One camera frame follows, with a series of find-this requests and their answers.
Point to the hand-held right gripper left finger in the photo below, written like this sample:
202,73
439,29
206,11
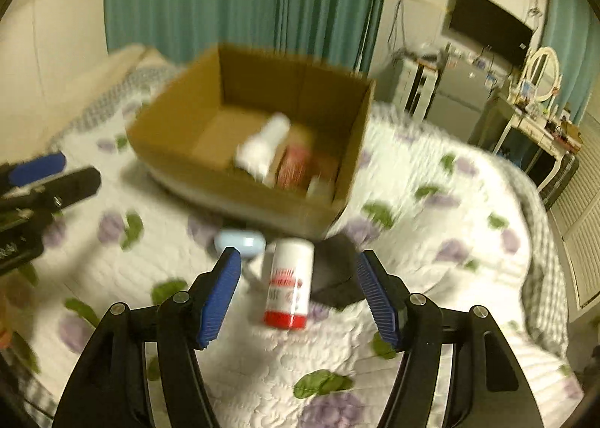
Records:
220,296

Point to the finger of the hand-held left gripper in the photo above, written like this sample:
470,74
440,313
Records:
70,186
40,166

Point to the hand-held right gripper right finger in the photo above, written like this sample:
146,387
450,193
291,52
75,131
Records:
375,296

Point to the white bottle with red label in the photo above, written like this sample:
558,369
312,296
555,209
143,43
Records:
287,285

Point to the cardboard box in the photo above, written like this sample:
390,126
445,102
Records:
243,146

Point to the black box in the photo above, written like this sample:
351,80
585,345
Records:
337,271

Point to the light blue oval case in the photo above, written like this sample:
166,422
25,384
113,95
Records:
240,244

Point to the floral quilted blanket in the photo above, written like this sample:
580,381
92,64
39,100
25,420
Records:
300,240

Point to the small white jar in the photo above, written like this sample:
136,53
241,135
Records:
319,186

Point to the red packet in box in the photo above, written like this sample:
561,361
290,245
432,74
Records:
293,168

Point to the white plastic bottle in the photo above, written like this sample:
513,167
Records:
262,146

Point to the white shelf cabinet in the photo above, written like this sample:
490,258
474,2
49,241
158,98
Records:
412,81

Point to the white dressing table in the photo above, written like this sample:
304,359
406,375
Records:
539,146

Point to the grey refrigerator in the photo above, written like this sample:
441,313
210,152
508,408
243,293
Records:
461,90

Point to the white vanity mirror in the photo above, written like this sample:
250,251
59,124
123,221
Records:
541,74

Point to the teal window curtain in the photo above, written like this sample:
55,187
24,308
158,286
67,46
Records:
569,34

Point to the black wall television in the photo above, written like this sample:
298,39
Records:
490,27

